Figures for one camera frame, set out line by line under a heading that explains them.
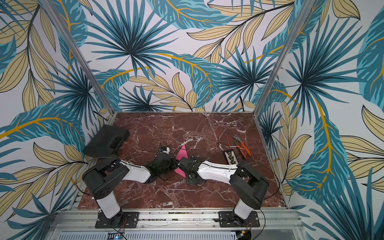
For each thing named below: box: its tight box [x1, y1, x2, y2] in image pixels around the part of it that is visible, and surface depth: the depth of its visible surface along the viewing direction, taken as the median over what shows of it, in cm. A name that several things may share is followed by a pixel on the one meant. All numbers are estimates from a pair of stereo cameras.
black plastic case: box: [83, 124, 130, 158], surface depth 97 cm
